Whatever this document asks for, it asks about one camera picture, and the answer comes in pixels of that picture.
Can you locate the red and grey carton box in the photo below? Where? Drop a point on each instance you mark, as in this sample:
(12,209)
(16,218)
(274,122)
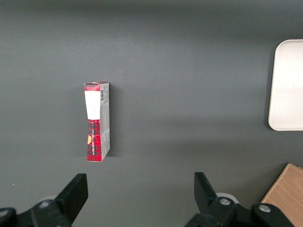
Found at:
(97,123)

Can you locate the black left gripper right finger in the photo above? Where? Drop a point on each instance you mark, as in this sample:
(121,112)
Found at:
(210,203)

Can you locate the cream rectangular tray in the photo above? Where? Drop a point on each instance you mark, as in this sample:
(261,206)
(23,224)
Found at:
(287,85)

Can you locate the wooden drawer cabinet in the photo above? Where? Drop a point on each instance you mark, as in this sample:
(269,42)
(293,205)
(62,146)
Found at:
(287,191)

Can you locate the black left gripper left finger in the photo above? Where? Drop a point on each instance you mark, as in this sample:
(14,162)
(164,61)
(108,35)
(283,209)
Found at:
(68,201)

